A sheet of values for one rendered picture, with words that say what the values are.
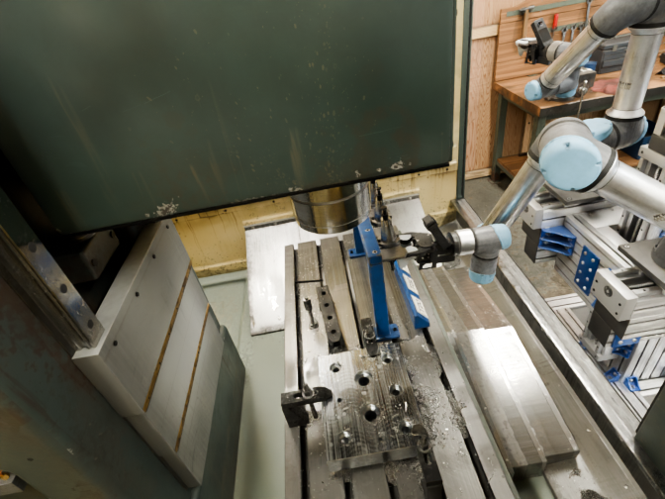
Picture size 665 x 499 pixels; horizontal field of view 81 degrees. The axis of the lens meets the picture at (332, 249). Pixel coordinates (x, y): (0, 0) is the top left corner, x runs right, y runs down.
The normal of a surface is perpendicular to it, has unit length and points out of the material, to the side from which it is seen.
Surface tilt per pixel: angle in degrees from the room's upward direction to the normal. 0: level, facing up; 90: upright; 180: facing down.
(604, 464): 17
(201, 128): 90
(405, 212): 24
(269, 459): 0
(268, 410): 0
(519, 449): 7
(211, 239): 90
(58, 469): 90
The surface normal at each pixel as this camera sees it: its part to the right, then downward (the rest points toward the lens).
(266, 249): -0.10, -0.48
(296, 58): 0.10, 0.58
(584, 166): -0.45, 0.53
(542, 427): -0.14, -0.70
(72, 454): 0.77, 0.28
